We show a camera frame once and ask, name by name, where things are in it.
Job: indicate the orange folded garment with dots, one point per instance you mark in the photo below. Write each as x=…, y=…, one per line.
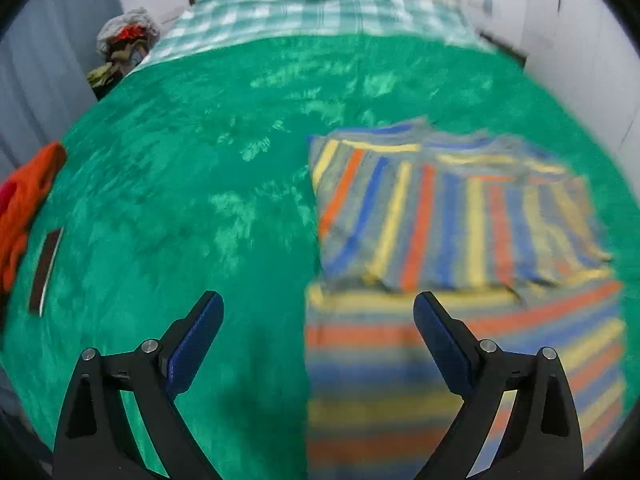
x=30, y=185

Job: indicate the dark wooden nightstand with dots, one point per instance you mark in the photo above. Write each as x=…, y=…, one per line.
x=505, y=50

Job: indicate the blue-grey curtain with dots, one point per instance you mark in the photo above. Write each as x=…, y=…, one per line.
x=40, y=85

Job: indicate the smartphone with grey case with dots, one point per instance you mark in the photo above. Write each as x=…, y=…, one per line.
x=45, y=272

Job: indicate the white wardrobe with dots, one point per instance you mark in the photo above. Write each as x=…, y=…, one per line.
x=575, y=35

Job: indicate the green velvet blanket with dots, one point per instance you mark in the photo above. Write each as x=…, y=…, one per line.
x=175, y=185

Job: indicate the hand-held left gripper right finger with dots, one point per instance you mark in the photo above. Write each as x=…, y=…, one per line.
x=445, y=345

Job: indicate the striped knit short-sleeve shirt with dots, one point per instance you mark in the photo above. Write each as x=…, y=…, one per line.
x=450, y=210

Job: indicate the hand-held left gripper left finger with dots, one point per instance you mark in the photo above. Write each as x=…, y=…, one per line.
x=192, y=345

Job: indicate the red folded garment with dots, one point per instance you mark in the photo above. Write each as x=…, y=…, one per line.
x=6, y=195

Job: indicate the green white checkered sheet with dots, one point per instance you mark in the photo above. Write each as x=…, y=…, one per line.
x=300, y=15

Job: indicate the pile of mixed clothes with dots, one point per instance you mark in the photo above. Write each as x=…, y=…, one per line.
x=122, y=45

